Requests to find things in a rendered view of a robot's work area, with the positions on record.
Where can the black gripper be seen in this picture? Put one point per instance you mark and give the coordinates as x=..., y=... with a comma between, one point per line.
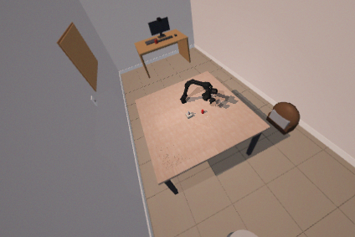
x=211, y=99

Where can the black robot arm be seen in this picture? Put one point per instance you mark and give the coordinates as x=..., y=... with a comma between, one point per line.
x=205, y=86

